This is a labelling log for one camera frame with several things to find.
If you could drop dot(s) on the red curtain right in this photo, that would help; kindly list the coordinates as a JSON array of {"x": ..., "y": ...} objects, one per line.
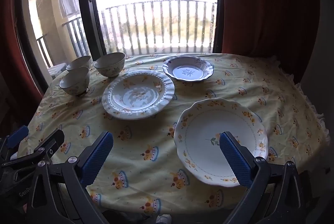
[{"x": 283, "y": 29}]

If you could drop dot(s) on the white outdoor unit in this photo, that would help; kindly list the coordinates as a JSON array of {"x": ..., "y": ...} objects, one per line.
[{"x": 56, "y": 70}]

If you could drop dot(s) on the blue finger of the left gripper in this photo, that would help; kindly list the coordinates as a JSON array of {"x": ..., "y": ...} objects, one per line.
[
  {"x": 10, "y": 143},
  {"x": 44, "y": 151}
]

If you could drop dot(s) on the white shoe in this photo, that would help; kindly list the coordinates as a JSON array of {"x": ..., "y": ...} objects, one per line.
[{"x": 164, "y": 219}]

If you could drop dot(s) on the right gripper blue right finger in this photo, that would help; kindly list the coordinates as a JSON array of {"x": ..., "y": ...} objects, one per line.
[{"x": 251, "y": 172}]

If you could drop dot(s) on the beaded rim yellow flower plate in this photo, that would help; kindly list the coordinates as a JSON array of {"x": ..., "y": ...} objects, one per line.
[{"x": 137, "y": 95}]

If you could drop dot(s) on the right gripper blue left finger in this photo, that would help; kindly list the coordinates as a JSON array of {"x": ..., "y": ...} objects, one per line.
[{"x": 80, "y": 172}]

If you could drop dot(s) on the floral ceramic bowl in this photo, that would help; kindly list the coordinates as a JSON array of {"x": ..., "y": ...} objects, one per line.
[
  {"x": 76, "y": 81},
  {"x": 110, "y": 65}
]

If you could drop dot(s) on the scalloped yellow flower plate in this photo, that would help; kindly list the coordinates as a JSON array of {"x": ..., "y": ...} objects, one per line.
[{"x": 197, "y": 138}]

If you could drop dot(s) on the balcony railing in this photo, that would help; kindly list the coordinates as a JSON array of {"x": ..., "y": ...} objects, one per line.
[{"x": 135, "y": 28}]

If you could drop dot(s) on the red curtain left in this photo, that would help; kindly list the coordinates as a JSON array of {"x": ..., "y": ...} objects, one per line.
[{"x": 13, "y": 67}]

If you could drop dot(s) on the black window frame post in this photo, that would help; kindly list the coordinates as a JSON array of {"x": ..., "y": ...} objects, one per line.
[{"x": 92, "y": 28}]

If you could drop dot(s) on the yellow patterned tablecloth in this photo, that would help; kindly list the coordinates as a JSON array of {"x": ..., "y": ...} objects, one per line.
[{"x": 143, "y": 172}]

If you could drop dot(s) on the red curtain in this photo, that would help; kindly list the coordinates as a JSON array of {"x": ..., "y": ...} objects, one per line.
[
  {"x": 13, "y": 67},
  {"x": 283, "y": 29}
]

